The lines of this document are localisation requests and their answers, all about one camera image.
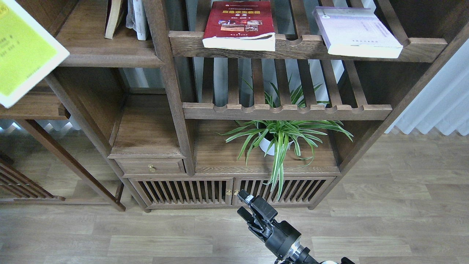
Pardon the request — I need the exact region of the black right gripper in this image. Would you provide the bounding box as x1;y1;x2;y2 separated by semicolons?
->
237;189;302;260

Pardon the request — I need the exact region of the yellow green book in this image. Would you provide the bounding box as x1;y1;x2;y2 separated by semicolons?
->
0;0;69;108

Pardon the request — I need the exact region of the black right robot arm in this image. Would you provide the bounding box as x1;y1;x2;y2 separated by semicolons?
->
237;190;318;264

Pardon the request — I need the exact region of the white plant pot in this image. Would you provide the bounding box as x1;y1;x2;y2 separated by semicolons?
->
259;133;293;156

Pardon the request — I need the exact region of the brass drawer knob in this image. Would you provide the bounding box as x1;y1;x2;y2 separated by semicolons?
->
148;164;156;173

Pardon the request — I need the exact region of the dark wooden bookshelf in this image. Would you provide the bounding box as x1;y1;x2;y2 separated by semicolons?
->
18;0;468;212

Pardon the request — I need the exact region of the red cover book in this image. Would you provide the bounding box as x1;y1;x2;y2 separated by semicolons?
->
202;1;276;51

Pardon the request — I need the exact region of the white lavender book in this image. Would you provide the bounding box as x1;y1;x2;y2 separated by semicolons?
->
313;6;403;59

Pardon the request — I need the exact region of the white curtain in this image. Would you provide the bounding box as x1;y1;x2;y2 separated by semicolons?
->
385;41;469;136

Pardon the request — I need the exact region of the tan upright book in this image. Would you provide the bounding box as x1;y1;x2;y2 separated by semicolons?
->
104;0;127;40

